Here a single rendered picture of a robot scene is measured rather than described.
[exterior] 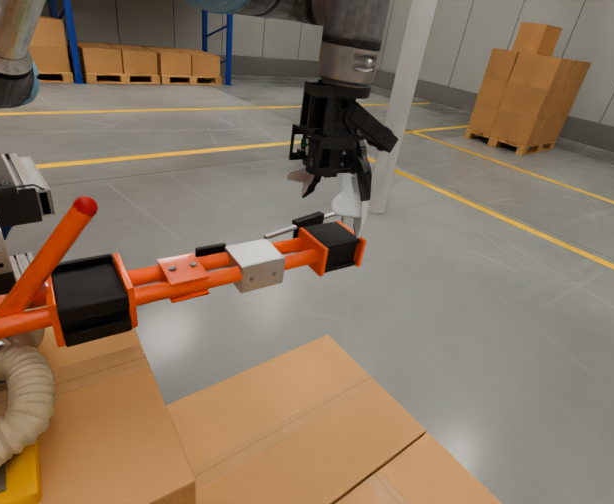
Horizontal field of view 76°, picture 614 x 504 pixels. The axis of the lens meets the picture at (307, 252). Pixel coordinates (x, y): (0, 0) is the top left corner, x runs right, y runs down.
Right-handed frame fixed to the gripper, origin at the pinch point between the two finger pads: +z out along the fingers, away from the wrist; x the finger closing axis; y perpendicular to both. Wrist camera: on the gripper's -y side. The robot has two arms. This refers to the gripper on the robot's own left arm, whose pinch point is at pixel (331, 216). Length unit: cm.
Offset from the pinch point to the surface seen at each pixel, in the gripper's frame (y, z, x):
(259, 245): 12.4, 3.3, -0.6
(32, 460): 43.6, 16.0, 11.5
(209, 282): 21.8, 4.6, 3.8
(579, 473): -117, 111, 38
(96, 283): 34.5, 3.2, 0.9
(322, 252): 4.5, 3.1, 4.7
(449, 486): -25, 57, 27
